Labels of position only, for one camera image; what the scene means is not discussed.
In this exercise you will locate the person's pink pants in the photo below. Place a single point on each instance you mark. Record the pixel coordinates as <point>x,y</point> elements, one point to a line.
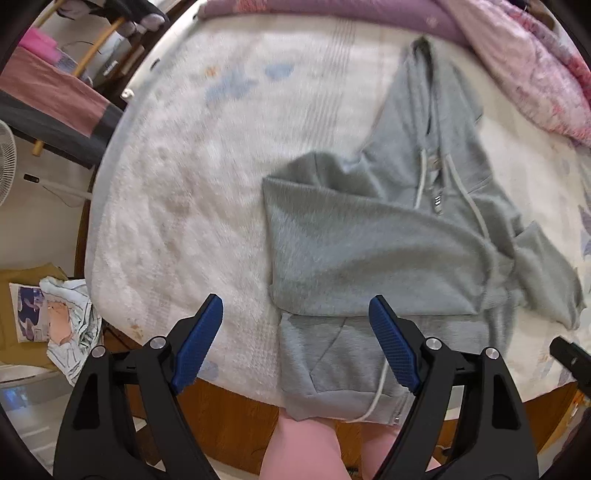
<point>304,452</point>

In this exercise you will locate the printed cushion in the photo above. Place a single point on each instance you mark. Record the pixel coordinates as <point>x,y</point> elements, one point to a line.
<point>30,314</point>

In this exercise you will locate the grey zip hoodie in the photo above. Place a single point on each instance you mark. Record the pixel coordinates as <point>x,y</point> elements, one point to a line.
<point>369,240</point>

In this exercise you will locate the dusty pink hanging cloth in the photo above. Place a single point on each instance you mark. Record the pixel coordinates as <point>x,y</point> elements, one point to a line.
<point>51,92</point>

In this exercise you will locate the white electric fan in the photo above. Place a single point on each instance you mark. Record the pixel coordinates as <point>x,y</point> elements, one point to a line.
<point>5,161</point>

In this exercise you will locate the white fluffy blanket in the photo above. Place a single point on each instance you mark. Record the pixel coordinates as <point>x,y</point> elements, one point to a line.
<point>184,184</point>

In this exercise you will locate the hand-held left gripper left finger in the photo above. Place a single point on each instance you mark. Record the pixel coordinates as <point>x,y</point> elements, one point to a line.
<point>198,344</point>

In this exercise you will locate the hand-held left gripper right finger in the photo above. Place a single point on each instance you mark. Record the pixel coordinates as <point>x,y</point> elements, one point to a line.
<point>392,344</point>

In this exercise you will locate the pale blue striped cloth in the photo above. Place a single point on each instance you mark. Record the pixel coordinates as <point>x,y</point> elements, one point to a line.
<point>76,323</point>

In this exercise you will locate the pink floral quilt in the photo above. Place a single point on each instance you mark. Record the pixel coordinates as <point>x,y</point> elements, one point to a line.
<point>531,69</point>

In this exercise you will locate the bright pink cloth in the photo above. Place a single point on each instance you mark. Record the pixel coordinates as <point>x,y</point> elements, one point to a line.
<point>39,44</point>

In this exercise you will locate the mustard cloth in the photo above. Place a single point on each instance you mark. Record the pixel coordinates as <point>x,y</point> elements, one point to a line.
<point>18,274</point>

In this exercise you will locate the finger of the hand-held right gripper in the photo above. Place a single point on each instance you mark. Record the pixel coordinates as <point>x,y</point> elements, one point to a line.
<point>570,357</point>

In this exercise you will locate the dark clothing heap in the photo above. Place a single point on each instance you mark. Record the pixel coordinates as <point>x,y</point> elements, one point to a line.
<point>124,11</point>

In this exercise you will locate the dark grey hanging cloth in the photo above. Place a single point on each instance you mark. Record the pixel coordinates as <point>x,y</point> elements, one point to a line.
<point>55,138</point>

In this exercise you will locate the bamboo clothes rack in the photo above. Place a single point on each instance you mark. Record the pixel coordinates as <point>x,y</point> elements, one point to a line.
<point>97,44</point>

